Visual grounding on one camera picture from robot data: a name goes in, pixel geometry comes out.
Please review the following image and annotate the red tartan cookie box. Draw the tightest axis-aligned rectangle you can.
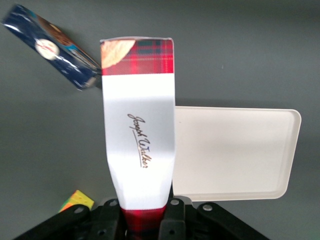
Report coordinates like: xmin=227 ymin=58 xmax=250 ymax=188
xmin=99 ymin=37 xmax=177 ymax=240

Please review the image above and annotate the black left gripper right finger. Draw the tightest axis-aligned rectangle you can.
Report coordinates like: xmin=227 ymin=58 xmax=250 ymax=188
xmin=159 ymin=196 xmax=271 ymax=240

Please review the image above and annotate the colourful puzzle cube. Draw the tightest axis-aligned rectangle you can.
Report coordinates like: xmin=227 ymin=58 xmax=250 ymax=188
xmin=57 ymin=189 xmax=96 ymax=214

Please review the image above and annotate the pale pink plastic tray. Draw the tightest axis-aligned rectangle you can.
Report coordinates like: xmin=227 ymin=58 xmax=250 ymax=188
xmin=172 ymin=105 xmax=302 ymax=202

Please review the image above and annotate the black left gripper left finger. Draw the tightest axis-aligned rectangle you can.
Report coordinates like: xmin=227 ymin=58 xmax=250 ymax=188
xmin=12 ymin=198 xmax=129 ymax=240

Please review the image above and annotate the dark grey table mat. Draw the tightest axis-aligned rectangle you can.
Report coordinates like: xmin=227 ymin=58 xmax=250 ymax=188
xmin=0 ymin=0 xmax=320 ymax=240

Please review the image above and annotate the dark blue cookie bag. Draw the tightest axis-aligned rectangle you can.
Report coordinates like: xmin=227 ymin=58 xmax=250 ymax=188
xmin=0 ymin=3 xmax=103 ymax=92

